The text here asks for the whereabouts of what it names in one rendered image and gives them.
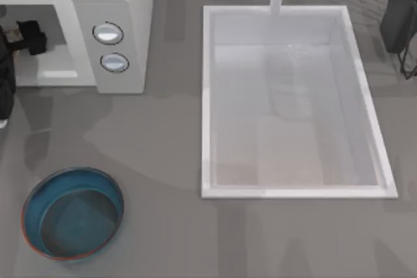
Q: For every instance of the round silver microwave knob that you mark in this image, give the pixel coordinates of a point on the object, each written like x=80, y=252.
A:
x=114, y=62
x=107, y=33

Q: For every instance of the pale microwave oven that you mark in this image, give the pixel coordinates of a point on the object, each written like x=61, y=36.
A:
x=137, y=30

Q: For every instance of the blue bowl with red rim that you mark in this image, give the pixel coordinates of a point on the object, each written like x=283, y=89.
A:
x=65, y=213

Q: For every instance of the white sink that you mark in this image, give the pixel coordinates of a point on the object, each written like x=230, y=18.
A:
x=293, y=147

